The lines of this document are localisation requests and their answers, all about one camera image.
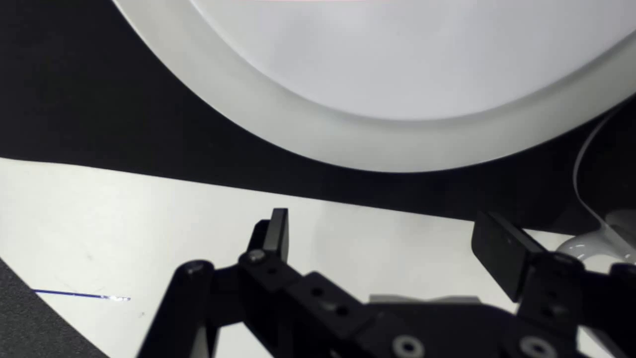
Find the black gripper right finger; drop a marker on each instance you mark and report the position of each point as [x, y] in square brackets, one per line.
[507, 255]

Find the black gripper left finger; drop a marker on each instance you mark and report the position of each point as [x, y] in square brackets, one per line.
[279, 235]

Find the white round plate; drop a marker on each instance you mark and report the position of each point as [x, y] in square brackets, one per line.
[398, 66]

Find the black placemat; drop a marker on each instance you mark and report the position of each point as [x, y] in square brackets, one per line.
[80, 100]

